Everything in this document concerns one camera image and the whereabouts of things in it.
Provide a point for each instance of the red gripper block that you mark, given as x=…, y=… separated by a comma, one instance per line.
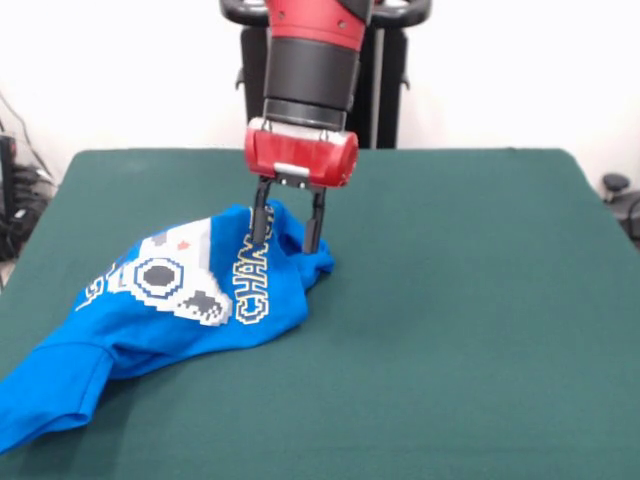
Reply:
x=300, y=155

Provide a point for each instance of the blue printed t-shirt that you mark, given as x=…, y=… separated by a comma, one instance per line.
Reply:
x=150, y=325

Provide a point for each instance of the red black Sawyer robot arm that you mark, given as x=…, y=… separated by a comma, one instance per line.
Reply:
x=315, y=60

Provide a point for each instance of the dark green table cloth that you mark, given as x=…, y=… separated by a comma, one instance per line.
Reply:
x=450, y=325

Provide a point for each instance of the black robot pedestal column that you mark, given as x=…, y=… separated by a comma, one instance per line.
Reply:
x=390, y=100

